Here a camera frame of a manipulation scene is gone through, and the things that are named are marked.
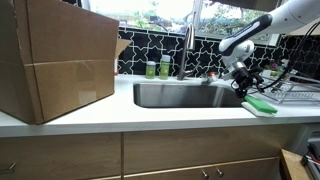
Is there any red rimmed sponge holder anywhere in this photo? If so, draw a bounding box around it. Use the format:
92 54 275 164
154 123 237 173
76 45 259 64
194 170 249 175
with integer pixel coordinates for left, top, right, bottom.
201 72 219 85

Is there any green soap bottle right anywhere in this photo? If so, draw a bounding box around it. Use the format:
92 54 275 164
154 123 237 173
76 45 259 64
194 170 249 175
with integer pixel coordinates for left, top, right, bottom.
159 55 170 80

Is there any metal dish drying rack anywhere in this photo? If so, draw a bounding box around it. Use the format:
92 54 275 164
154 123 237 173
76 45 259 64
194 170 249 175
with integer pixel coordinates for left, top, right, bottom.
263 73 320 106

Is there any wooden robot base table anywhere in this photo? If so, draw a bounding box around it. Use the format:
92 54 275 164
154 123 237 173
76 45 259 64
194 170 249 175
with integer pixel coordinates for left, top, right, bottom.
279 149 312 180

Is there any stainless steel sink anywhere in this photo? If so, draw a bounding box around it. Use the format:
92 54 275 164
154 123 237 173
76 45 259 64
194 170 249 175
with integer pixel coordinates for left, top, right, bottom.
133 82 243 108

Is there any large cardboard box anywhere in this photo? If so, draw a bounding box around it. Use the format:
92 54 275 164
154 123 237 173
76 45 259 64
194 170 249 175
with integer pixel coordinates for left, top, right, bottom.
0 0 119 124

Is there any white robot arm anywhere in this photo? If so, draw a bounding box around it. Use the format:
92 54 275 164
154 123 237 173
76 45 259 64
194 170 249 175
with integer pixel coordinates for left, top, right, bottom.
219 0 320 98

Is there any green and white sponge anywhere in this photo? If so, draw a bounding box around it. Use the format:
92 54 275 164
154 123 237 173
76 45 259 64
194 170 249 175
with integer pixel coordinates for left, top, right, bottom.
241 96 278 117

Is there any green soap bottle left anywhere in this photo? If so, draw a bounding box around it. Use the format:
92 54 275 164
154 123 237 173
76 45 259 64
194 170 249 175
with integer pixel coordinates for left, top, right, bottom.
145 61 156 79

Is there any green soap bottle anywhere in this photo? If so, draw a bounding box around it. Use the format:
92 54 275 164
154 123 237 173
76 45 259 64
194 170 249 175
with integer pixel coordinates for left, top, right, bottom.
145 61 156 79
159 55 170 80

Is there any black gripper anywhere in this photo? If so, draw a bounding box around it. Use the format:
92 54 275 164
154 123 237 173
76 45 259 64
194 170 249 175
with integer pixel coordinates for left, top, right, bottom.
232 67 263 98

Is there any wooden cabinet drawer front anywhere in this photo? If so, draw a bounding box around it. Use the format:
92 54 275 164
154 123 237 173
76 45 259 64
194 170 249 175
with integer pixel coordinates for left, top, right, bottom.
0 133 121 180

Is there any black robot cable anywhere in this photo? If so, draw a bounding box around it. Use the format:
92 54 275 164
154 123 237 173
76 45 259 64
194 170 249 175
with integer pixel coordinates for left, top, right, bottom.
253 19 320 93

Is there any wooden cabinet door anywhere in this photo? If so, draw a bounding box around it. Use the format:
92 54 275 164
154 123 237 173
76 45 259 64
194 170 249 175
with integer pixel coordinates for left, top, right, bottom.
122 125 299 180

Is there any chrome kitchen faucet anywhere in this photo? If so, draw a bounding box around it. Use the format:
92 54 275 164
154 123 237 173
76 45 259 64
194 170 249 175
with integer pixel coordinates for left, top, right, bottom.
177 23 195 81

